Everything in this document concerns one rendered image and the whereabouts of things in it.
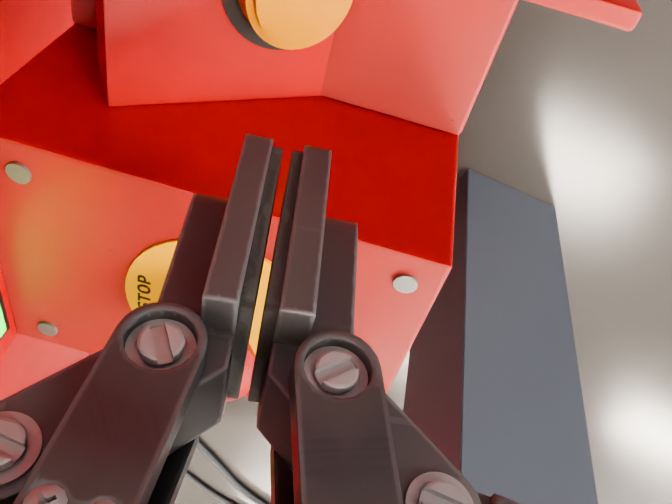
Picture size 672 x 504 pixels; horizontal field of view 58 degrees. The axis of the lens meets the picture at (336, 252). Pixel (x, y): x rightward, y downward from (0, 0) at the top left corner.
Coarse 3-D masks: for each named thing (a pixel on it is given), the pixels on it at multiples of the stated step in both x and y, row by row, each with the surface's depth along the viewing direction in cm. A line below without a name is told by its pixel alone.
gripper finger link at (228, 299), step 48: (240, 192) 10; (192, 240) 10; (240, 240) 9; (192, 288) 9; (240, 288) 8; (240, 336) 9; (48, 384) 8; (240, 384) 10; (0, 432) 7; (48, 432) 7; (192, 432) 9; (0, 480) 7
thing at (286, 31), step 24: (240, 0) 19; (264, 0) 19; (288, 0) 19; (312, 0) 20; (336, 0) 20; (264, 24) 19; (288, 24) 20; (312, 24) 20; (336, 24) 21; (288, 48) 21
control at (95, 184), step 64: (128, 0) 18; (192, 0) 19; (384, 0) 21; (448, 0) 21; (512, 0) 20; (576, 0) 10; (64, 64) 22; (128, 64) 20; (192, 64) 21; (256, 64) 22; (320, 64) 23; (384, 64) 23; (448, 64) 22; (0, 128) 19; (64, 128) 19; (128, 128) 20; (192, 128) 21; (256, 128) 22; (320, 128) 23; (384, 128) 24; (448, 128) 24; (0, 192) 20; (64, 192) 20; (128, 192) 19; (192, 192) 19; (384, 192) 21; (448, 192) 21; (0, 256) 22; (64, 256) 22; (128, 256) 21; (384, 256) 19; (448, 256) 19; (64, 320) 24; (384, 320) 21; (384, 384) 24
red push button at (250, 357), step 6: (252, 354) 20; (246, 360) 20; (252, 360) 20; (246, 366) 20; (252, 366) 20; (246, 372) 20; (246, 378) 20; (246, 384) 20; (240, 390) 20; (246, 390) 21; (240, 396) 21
